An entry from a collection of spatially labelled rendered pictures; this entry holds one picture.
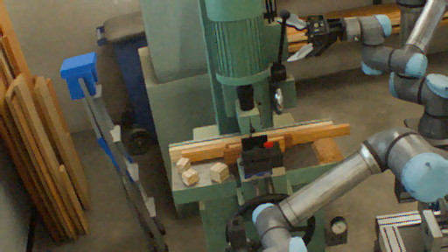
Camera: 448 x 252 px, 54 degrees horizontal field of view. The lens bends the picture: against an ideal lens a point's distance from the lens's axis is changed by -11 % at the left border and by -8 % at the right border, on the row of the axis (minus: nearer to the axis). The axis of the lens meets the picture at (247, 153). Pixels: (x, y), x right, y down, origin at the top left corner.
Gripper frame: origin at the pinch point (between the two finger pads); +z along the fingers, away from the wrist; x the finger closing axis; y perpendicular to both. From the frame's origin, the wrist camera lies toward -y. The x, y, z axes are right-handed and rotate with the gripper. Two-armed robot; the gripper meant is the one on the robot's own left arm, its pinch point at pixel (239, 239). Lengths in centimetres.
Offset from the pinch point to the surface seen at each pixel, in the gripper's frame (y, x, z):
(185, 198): -12.3, -15.2, 20.2
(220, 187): -13.9, -2.9, 19.2
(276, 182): -13.9, 14.7, 8.3
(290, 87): -44, 29, 38
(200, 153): -25.8, -8.0, 30.3
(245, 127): -32.3, 8.6, 21.9
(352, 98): -41, 112, 244
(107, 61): -103, -80, 237
